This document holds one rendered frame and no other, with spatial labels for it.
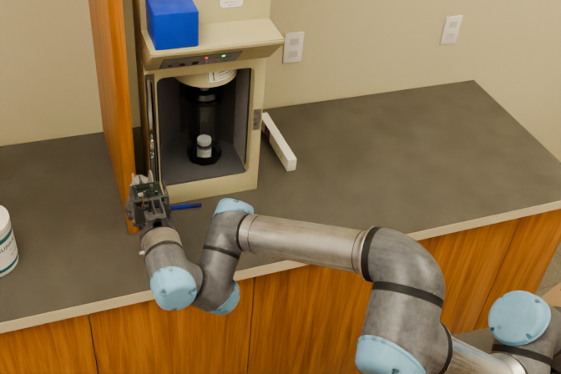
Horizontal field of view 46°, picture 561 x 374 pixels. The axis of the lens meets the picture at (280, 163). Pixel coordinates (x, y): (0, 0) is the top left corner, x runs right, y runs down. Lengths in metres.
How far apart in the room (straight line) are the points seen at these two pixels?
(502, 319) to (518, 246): 0.95
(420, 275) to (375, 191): 1.01
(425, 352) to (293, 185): 1.06
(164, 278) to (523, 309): 0.71
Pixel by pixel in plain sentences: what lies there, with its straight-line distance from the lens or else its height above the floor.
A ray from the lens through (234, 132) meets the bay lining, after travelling 2.02.
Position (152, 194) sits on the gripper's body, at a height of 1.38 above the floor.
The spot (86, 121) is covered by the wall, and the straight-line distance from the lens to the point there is 2.25.
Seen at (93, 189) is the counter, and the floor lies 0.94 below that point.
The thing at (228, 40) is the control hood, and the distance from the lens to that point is 1.57.
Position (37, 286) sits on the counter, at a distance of 1.78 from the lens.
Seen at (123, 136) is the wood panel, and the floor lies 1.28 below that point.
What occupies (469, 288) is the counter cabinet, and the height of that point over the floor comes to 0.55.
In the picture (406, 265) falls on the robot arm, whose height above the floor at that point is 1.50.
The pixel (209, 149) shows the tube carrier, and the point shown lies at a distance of 1.93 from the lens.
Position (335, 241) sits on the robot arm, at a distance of 1.15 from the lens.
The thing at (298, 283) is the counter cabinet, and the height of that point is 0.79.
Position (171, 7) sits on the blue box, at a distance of 1.51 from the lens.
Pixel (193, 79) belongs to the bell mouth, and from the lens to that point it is 1.75.
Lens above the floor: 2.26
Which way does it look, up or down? 39 degrees down
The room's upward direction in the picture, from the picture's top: 6 degrees clockwise
